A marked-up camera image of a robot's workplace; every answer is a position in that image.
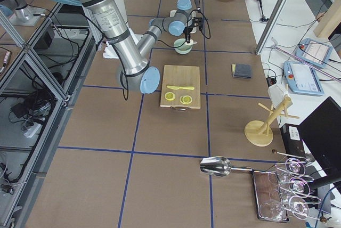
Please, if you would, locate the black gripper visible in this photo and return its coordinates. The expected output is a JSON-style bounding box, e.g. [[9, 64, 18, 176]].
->
[[183, 17, 202, 43]]

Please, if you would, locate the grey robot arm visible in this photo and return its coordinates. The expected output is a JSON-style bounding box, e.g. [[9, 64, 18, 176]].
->
[[53, 0, 161, 94], [137, 0, 202, 56]]

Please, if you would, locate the light green bowl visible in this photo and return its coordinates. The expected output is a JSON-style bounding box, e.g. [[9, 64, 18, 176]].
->
[[173, 38, 193, 55]]

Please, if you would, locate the wooden cutting board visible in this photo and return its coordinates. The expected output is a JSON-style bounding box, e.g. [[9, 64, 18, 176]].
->
[[160, 65, 201, 110]]

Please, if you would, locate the yellow plastic knife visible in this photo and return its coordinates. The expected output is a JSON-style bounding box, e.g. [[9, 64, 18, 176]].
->
[[166, 85, 195, 91]]

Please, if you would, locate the grey folded cloth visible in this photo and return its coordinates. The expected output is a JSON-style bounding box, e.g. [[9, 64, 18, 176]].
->
[[231, 63, 252, 79]]

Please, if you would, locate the lower lemon slice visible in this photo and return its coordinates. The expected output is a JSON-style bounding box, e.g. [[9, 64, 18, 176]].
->
[[164, 92, 176, 101]]

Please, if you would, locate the lemon slice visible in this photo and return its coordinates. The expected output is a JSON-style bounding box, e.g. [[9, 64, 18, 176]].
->
[[179, 95, 193, 104], [164, 92, 176, 101]]

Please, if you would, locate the upper lemon slice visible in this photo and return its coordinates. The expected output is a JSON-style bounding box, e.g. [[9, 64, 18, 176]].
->
[[179, 95, 193, 104]]

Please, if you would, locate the blue teach pendant near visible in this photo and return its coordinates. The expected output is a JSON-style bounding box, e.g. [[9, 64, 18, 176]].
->
[[283, 61, 324, 96]]

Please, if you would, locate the blue teach pendant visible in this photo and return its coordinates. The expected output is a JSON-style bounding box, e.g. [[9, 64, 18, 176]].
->
[[296, 38, 332, 68], [283, 61, 324, 96]]

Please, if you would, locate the wooden mug tree stand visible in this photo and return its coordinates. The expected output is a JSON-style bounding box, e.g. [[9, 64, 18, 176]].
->
[[244, 94, 299, 147]]

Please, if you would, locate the blue teach pendant far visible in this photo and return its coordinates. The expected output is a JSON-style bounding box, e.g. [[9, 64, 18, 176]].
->
[[296, 38, 332, 68]]

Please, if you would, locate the metal scoop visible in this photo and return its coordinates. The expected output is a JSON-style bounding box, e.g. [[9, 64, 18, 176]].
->
[[200, 156, 254, 177]]

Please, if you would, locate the black computer monitor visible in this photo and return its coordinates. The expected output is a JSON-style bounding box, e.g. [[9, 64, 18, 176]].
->
[[298, 97, 340, 176]]

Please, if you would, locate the black glass rack tray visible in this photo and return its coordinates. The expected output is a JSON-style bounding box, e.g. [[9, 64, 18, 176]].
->
[[252, 155, 322, 223]]

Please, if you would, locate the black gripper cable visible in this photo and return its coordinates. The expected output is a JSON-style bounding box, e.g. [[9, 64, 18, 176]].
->
[[157, 0, 212, 49]]

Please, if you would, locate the aluminium frame post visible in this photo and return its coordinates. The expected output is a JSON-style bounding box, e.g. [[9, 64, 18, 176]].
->
[[255, 0, 287, 55]]

